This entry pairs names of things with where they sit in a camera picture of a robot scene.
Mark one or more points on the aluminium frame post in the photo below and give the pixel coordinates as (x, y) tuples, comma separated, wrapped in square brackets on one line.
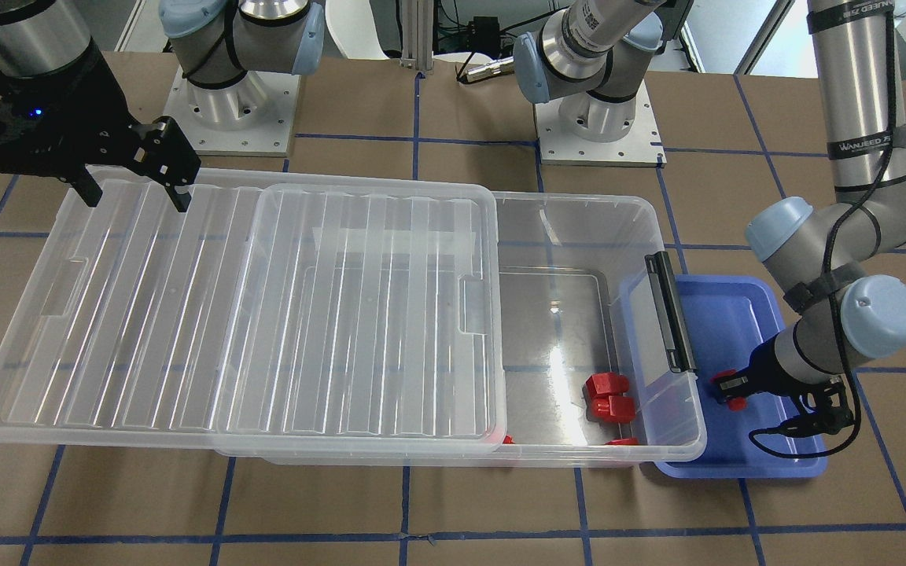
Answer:
[(417, 20)]

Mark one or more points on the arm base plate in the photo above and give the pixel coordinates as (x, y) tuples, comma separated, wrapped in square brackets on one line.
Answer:
[(583, 131), (253, 117)]

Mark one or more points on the blue plastic tray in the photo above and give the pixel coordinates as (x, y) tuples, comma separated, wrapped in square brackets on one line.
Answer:
[(727, 317)]

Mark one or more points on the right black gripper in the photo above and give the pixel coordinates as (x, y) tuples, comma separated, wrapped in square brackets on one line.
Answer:
[(85, 118)]

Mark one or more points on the black box latch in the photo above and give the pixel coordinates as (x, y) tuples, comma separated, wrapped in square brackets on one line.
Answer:
[(668, 304)]

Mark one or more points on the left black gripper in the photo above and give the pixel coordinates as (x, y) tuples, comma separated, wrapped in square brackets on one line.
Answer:
[(767, 363)]

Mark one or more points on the red block at box front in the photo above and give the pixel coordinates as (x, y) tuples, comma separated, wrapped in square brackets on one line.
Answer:
[(623, 442)]

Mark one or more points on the clear plastic storage box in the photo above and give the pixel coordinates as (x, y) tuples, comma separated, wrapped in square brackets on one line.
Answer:
[(579, 314)]

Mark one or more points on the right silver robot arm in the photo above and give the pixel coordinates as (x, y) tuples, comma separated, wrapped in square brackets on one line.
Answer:
[(217, 42)]

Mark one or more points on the white chair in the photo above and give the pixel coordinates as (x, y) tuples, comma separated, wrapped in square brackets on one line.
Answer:
[(352, 27)]

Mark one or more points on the clear plastic box lid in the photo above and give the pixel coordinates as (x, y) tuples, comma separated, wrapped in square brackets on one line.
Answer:
[(119, 336)]

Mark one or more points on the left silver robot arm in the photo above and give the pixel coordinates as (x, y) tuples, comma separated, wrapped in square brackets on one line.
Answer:
[(595, 52)]

